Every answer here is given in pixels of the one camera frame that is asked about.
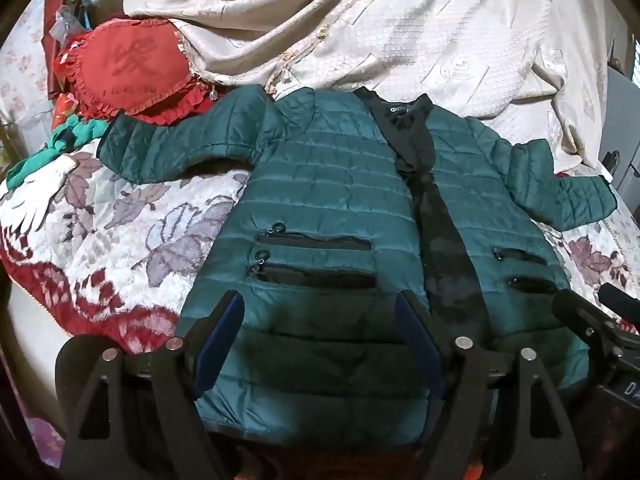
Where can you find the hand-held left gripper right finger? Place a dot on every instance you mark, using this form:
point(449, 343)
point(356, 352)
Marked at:
point(421, 342)

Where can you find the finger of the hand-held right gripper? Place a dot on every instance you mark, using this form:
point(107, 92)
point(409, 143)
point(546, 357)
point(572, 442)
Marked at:
point(620, 296)
point(575, 312)

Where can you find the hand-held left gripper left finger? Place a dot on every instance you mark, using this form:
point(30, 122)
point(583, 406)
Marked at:
point(221, 340)

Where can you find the green quilted jacket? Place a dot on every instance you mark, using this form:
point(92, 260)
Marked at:
point(330, 185)

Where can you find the floral patterned blanket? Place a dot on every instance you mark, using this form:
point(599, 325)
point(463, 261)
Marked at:
point(130, 240)

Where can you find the grey appliance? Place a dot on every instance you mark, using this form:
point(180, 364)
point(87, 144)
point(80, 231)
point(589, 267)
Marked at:
point(622, 120)

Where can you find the white knitted glove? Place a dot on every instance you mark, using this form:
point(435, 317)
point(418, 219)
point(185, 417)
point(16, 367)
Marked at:
point(37, 192)

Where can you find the green cloth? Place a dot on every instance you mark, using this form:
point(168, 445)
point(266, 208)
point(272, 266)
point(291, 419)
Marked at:
point(75, 135)

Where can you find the red heart-shaped ruffled pillow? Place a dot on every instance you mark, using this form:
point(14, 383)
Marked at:
point(125, 67)

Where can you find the cream embroidered bedspread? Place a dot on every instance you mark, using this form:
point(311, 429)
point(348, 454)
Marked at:
point(400, 25)

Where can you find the pale flowered fabric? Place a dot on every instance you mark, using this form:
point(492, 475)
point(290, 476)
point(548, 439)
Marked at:
point(25, 75)

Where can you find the clear plastic bag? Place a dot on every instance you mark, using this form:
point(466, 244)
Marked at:
point(67, 22)

